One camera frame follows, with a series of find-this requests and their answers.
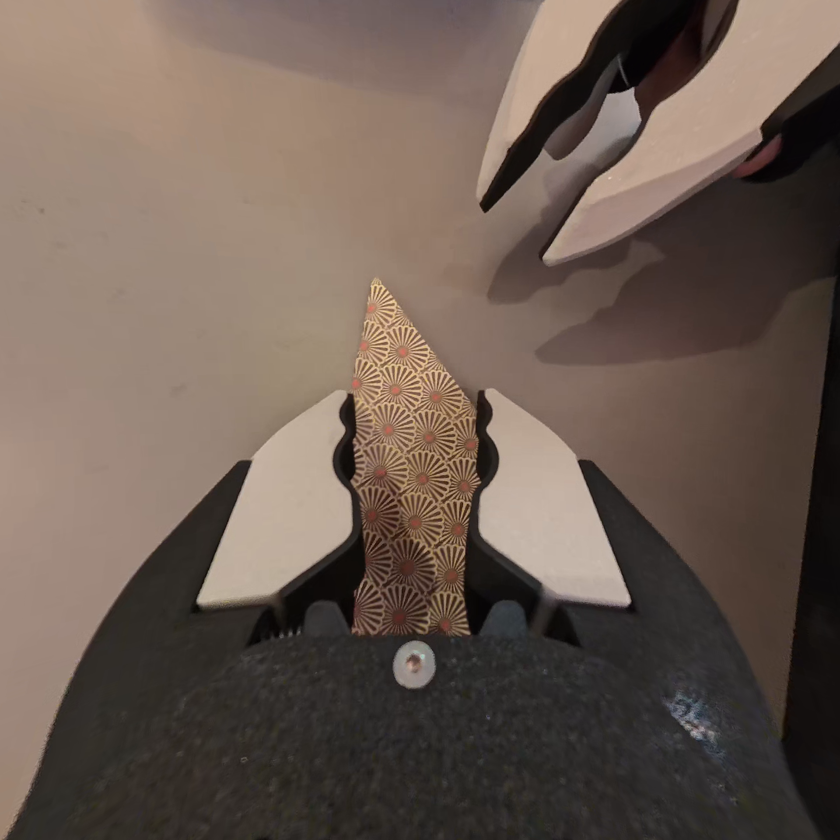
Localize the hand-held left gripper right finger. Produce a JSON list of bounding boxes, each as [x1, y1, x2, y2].
[[468, 388, 634, 632]]

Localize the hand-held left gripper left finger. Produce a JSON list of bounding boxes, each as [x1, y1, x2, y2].
[[196, 389, 364, 614]]

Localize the person's right hand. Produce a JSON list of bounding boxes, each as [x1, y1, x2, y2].
[[731, 139, 783, 179]]

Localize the gold patterned origami paper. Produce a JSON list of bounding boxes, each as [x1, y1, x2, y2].
[[351, 277, 483, 637]]

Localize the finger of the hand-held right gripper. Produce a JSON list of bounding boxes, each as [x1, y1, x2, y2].
[[478, 0, 737, 214], [538, 0, 840, 266]]

